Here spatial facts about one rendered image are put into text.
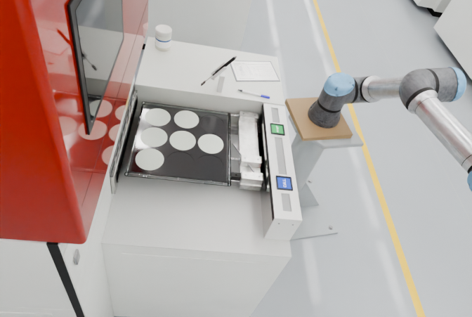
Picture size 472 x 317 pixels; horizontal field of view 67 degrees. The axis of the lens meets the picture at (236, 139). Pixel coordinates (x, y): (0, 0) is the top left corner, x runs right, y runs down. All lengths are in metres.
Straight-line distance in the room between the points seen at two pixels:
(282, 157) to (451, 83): 0.60
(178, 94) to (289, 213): 0.67
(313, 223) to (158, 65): 1.41
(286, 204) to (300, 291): 1.03
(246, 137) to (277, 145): 0.16
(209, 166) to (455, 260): 1.95
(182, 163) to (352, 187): 1.66
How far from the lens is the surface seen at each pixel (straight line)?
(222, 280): 1.45
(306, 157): 1.85
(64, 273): 0.94
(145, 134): 1.40
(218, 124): 1.47
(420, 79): 1.28
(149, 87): 1.50
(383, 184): 2.89
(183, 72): 1.58
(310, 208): 2.46
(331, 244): 2.40
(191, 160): 1.33
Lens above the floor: 1.93
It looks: 46 degrees down
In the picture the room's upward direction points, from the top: 16 degrees clockwise
